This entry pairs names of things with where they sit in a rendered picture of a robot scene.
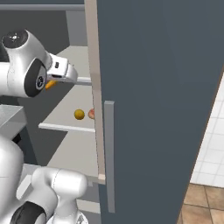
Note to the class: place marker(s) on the dark grey freezer door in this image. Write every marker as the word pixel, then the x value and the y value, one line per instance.
pixel 160 87

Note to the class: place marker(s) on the orange carrot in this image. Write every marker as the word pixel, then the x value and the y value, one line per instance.
pixel 50 84

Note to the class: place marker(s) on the grey freezer cabinet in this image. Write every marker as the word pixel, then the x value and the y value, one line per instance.
pixel 74 27

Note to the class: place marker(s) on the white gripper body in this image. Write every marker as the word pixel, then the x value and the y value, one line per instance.
pixel 72 74

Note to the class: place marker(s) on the white freezer shelf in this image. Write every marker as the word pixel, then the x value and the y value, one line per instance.
pixel 73 99
pixel 78 154
pixel 80 62

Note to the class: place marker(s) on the pink peach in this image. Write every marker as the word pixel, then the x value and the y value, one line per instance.
pixel 92 113

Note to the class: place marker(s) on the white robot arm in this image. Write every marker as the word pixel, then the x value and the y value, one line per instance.
pixel 17 73

